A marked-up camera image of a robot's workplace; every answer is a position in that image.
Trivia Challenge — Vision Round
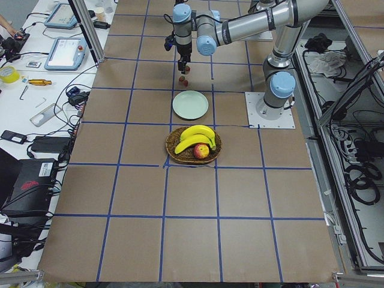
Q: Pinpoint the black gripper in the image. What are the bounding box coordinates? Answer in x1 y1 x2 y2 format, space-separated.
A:
177 44 192 74

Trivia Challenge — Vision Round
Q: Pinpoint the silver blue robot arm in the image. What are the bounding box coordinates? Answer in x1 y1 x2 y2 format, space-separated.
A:
164 0 327 109

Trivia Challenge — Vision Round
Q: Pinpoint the pale green round plate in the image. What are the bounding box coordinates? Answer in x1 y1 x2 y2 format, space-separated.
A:
172 91 209 120

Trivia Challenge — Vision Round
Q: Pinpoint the yellow banana bunch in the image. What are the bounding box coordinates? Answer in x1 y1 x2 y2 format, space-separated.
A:
175 125 216 154

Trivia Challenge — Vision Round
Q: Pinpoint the paper cup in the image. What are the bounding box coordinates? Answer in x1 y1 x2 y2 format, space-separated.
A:
94 7 106 22

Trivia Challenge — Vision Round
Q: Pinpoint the red yellow apple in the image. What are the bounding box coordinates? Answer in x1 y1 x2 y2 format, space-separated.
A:
193 143 210 160

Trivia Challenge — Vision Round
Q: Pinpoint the brown wicker basket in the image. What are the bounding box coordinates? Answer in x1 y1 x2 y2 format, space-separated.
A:
166 126 221 165

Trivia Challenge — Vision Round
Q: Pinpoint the near teach pendant tablet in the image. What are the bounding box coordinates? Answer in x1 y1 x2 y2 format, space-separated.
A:
44 37 88 71

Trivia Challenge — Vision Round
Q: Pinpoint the teach pendant tablet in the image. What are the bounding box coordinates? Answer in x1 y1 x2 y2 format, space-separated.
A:
44 3 77 29
44 37 88 71

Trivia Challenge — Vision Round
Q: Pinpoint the far teach pendant tablet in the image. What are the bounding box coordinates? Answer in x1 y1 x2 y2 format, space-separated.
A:
44 3 77 29

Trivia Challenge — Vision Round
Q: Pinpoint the black cloth bundle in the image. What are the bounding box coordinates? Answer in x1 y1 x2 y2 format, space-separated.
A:
304 33 332 53

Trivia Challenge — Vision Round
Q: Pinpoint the white crumpled cloth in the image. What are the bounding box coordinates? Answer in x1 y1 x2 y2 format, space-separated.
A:
308 52 346 77

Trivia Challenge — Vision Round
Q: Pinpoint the orange metal tool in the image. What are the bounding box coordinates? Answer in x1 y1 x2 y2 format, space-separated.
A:
28 79 52 86

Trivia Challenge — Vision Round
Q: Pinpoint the black power adapter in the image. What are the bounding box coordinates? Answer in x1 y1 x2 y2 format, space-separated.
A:
31 136 70 154

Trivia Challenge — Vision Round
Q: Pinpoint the yellow tape roll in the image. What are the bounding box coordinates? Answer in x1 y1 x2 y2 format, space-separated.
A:
0 66 20 83

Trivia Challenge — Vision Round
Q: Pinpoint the black computer box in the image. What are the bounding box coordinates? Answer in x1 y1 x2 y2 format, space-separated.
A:
1 158 58 218

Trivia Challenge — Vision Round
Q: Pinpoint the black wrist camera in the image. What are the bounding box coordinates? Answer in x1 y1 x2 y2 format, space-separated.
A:
164 35 175 52

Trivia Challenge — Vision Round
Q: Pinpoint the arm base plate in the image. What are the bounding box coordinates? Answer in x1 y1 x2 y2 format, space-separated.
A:
245 92 295 129
242 31 273 42

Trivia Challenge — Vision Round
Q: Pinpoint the aluminium frame post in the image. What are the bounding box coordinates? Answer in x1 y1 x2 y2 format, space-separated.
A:
68 0 105 65

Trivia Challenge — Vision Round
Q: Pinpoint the grey metal bracket plate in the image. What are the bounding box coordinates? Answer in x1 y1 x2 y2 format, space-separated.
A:
30 103 62 127

